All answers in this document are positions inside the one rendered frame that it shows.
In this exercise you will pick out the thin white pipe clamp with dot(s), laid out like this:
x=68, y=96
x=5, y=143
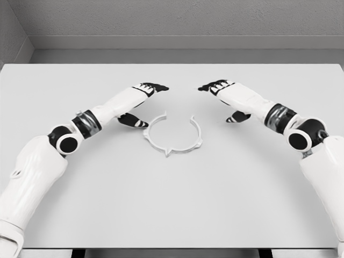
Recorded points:
x=153, y=141

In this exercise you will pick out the left robot hand striped fingers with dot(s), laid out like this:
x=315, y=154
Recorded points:
x=129, y=99

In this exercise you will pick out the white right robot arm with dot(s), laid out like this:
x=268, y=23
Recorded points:
x=319, y=174

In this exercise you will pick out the right robot hand striped fingers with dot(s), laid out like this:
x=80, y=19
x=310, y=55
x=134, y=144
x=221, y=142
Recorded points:
x=236, y=98

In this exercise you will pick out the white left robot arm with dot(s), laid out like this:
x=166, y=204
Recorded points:
x=40, y=172

